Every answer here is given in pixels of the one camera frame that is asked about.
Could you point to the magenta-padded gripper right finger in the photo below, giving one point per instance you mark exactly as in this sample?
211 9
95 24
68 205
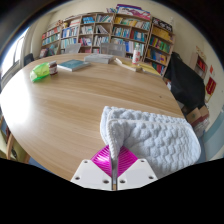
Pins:
136 173

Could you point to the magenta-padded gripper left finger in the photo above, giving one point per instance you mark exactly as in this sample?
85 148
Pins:
90 173

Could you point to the white waffle towel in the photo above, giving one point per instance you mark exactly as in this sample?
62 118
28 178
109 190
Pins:
160 140

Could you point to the white plastic bag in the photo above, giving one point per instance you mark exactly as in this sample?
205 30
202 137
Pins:
202 128

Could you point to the large cardboard box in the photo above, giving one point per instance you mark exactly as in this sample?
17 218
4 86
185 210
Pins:
194 116

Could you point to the small cardboard box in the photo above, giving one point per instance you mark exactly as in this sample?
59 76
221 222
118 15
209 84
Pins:
204 112

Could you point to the black cloth cover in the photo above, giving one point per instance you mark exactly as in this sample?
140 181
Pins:
185 81

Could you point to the yellow book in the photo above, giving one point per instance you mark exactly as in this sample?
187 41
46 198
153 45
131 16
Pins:
149 69

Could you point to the teal book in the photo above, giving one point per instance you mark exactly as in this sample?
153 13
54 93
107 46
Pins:
73 64

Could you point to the small dark jar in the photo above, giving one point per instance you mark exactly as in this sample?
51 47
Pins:
53 68

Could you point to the green plastic pack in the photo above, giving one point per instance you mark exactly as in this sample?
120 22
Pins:
39 72

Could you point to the grey book stack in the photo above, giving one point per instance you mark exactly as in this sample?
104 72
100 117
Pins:
99 58

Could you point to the white bottle with red label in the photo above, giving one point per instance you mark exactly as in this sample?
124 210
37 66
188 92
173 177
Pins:
136 55

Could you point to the grey chair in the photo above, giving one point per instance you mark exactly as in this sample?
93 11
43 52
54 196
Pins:
113 49
73 48

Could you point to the black chair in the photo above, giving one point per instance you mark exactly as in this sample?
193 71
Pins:
29 59

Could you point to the wooden bookshelf unit with books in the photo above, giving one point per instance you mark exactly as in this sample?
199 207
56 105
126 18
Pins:
116 31

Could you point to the red wall poster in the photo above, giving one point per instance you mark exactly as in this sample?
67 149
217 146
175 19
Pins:
211 85

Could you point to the small red wall sign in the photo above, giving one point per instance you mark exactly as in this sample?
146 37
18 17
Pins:
211 69

